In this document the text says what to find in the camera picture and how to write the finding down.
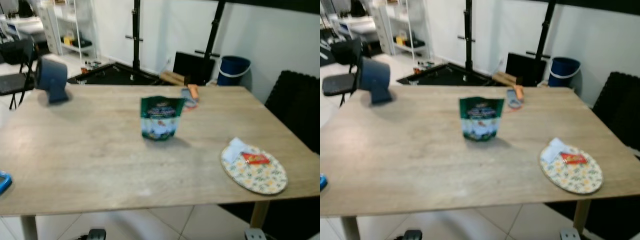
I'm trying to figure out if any black office chair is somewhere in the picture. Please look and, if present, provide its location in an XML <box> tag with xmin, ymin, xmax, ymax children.
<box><xmin>321</xmin><ymin>39</ymin><xmax>364</xmax><ymax>107</ymax></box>
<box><xmin>0</xmin><ymin>39</ymin><xmax>37</xmax><ymax>110</ymax></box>

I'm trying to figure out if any blue desk fan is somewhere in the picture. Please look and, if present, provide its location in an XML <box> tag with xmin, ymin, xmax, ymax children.
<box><xmin>35</xmin><ymin>56</ymin><xmax>70</xmax><ymax>105</ymax></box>
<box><xmin>358</xmin><ymin>56</ymin><xmax>394</xmax><ymax>106</ymax></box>

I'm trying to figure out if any red snack packet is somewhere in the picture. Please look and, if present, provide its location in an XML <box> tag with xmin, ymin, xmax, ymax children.
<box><xmin>241</xmin><ymin>152</ymin><xmax>271</xmax><ymax>166</ymax></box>
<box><xmin>560</xmin><ymin>152</ymin><xmax>588</xmax><ymax>166</ymax></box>

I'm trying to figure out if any floral oval plate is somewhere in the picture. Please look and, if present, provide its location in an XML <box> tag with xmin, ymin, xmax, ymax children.
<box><xmin>220</xmin><ymin>144</ymin><xmax>289</xmax><ymax>195</ymax></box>
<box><xmin>539</xmin><ymin>145</ymin><xmax>604</xmax><ymax>195</ymax></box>

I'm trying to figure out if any white folded napkin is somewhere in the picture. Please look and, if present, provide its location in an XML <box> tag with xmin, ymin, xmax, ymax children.
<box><xmin>222</xmin><ymin>137</ymin><xmax>249</xmax><ymax>164</ymax></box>
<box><xmin>541</xmin><ymin>138</ymin><xmax>569</xmax><ymax>165</ymax></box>

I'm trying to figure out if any blue bucket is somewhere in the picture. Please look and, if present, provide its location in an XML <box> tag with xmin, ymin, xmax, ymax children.
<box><xmin>548</xmin><ymin>56</ymin><xmax>582</xmax><ymax>89</ymax></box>
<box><xmin>217</xmin><ymin>55</ymin><xmax>252</xmax><ymax>87</ymax></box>

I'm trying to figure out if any wooden table leg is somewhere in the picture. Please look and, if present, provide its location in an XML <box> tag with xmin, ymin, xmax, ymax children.
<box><xmin>249</xmin><ymin>201</ymin><xmax>271</xmax><ymax>230</ymax></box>
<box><xmin>572</xmin><ymin>200</ymin><xmax>592</xmax><ymax>232</ymax></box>

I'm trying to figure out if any white shelf rack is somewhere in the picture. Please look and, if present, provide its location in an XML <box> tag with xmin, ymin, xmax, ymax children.
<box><xmin>372</xmin><ymin>0</ymin><xmax>431</xmax><ymax>57</ymax></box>
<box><xmin>39</xmin><ymin>0</ymin><xmax>99</xmax><ymax>57</ymax></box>

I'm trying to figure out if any black floor tray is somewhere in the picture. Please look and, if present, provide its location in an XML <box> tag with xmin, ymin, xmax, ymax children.
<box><xmin>67</xmin><ymin>62</ymin><xmax>162</xmax><ymax>86</ymax></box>
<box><xmin>396</xmin><ymin>62</ymin><xmax>493</xmax><ymax>86</ymax></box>

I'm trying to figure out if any grey blue small object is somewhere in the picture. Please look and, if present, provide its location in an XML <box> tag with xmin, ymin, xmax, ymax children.
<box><xmin>180</xmin><ymin>88</ymin><xmax>198</xmax><ymax>109</ymax></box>
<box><xmin>505</xmin><ymin>89</ymin><xmax>522</xmax><ymax>112</ymax></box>

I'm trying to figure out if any black monitor screen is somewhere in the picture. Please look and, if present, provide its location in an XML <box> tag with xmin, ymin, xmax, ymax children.
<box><xmin>505</xmin><ymin>52</ymin><xmax>547</xmax><ymax>87</ymax></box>
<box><xmin>172</xmin><ymin>51</ymin><xmax>217</xmax><ymax>86</ymax></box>

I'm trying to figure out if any black slanted stand pole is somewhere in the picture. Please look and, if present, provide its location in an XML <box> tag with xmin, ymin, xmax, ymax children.
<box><xmin>526</xmin><ymin>0</ymin><xmax>557</xmax><ymax>60</ymax></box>
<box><xmin>194</xmin><ymin>0</ymin><xmax>227</xmax><ymax>59</ymax></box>

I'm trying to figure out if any small wooden box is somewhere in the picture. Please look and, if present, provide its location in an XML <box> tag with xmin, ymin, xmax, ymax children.
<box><xmin>159</xmin><ymin>70</ymin><xmax>187</xmax><ymax>86</ymax></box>
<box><xmin>492</xmin><ymin>71</ymin><xmax>517</xmax><ymax>87</ymax></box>

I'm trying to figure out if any black upright stand pole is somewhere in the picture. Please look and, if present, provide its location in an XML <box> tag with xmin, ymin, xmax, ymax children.
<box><xmin>457</xmin><ymin>0</ymin><xmax>477</xmax><ymax>72</ymax></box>
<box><xmin>125</xmin><ymin>0</ymin><xmax>146</xmax><ymax>71</ymax></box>

